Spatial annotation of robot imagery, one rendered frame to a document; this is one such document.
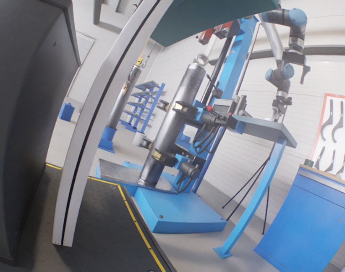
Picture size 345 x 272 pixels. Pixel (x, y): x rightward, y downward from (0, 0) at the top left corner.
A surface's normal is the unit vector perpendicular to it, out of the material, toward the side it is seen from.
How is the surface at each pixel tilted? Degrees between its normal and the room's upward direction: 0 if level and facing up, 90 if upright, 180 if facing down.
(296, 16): 114
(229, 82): 90
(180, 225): 90
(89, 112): 90
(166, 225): 90
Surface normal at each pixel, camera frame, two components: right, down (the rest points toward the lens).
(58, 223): 0.49, 0.24
